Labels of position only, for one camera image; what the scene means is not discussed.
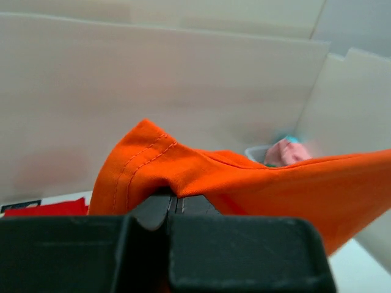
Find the pink t shirt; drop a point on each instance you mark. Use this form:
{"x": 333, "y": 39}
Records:
{"x": 284, "y": 153}

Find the orange t shirt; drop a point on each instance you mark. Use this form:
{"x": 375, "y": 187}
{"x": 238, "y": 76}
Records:
{"x": 339, "y": 195}

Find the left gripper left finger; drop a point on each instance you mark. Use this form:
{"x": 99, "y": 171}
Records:
{"x": 152, "y": 212}

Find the folded red t shirt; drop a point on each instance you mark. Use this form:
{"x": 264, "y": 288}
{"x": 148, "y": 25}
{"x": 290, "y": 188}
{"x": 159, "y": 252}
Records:
{"x": 65, "y": 208}

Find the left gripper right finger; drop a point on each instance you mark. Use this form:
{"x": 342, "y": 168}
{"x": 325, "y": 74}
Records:
{"x": 194, "y": 205}

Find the teal cloth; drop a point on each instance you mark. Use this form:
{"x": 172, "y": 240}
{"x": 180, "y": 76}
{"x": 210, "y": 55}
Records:
{"x": 289, "y": 138}

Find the white plastic basket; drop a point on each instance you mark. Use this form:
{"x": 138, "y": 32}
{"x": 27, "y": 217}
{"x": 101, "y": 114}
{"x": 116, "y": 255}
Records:
{"x": 257, "y": 153}

